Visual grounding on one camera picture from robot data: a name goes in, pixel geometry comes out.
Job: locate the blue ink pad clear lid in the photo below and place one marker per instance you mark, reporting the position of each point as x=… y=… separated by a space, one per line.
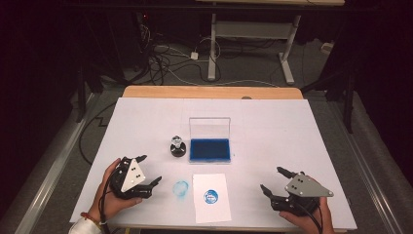
x=209 y=149

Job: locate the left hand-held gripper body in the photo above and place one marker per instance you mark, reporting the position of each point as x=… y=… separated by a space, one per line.
x=131 y=178

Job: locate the white metal desk frame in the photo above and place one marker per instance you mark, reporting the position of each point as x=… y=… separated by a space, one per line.
x=253 y=29

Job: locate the person's right hand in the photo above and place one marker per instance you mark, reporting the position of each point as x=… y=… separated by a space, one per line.
x=311 y=226

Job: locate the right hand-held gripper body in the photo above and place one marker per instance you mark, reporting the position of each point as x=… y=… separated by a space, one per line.
x=305 y=188

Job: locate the black power strip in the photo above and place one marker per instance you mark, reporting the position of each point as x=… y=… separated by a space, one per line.
x=142 y=32

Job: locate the white power adapter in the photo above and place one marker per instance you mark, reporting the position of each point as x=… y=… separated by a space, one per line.
x=194 y=55

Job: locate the grey metal rail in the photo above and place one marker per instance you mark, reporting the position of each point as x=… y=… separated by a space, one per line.
x=367 y=169
x=48 y=182

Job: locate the white sleeve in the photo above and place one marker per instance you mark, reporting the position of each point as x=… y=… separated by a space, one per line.
x=82 y=227

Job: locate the white paper sheet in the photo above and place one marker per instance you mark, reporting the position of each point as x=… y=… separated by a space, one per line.
x=211 y=185

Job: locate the black round stamp clear knob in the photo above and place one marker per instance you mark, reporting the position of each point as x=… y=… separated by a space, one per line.
x=176 y=140

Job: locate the person's left hand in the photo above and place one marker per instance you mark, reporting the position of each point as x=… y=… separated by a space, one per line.
x=107 y=203

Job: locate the black metal stand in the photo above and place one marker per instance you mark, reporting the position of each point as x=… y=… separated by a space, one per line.
x=81 y=97
x=349 y=107

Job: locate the white power strip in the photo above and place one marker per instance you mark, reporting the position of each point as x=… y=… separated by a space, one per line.
x=327 y=47

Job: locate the wooden table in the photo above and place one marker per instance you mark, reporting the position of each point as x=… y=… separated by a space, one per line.
x=211 y=92

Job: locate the white table cover sheet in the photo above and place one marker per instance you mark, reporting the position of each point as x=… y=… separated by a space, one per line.
x=146 y=130

